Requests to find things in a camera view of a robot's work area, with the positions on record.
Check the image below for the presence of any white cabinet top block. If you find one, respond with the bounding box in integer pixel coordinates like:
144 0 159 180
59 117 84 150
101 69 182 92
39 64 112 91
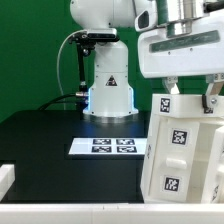
151 94 224 118

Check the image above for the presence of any white front fence rail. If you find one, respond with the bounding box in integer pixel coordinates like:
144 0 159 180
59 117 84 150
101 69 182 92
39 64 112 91
0 204 224 224

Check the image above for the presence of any white door panel front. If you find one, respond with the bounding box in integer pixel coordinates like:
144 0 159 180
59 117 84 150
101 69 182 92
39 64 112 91
148 118 199 202

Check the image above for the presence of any white door panel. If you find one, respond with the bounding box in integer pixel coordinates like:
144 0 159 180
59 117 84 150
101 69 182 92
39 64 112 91
201 126 224 203
148 118 199 202

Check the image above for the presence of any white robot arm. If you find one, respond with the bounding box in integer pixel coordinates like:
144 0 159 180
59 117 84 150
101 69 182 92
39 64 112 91
70 0 224 119

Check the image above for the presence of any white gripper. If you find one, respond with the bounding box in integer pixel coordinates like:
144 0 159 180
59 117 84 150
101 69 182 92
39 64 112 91
138 15 224 114

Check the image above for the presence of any grey camera cable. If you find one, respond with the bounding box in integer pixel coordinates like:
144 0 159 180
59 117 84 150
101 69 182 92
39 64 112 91
55 30 88 112

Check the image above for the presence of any white marker base sheet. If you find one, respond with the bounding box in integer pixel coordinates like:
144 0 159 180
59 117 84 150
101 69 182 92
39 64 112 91
69 138 146 155

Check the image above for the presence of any white left fence block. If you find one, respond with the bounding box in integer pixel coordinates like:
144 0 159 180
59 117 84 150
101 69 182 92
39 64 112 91
0 164 15 202

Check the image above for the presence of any white cabinet body box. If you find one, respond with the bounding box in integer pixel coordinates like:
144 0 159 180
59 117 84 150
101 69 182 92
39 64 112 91
141 114 224 203

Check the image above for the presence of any black camera on stand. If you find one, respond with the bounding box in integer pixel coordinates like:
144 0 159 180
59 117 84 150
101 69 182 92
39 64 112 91
68 28 119 119

